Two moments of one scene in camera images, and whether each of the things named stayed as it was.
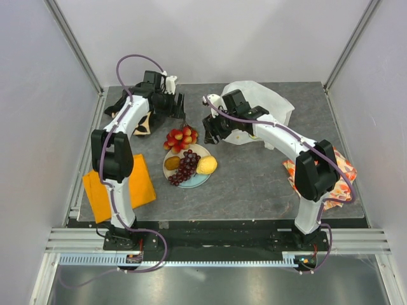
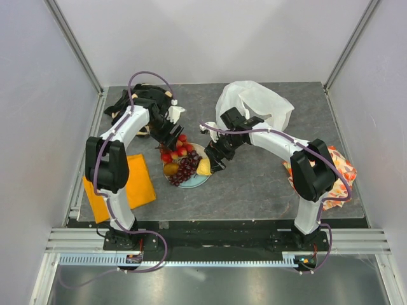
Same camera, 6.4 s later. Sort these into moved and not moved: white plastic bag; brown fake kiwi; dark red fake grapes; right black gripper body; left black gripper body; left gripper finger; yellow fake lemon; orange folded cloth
Moved: right black gripper body; left black gripper body; left gripper finger; brown fake kiwi
Not moved: orange folded cloth; dark red fake grapes; white plastic bag; yellow fake lemon
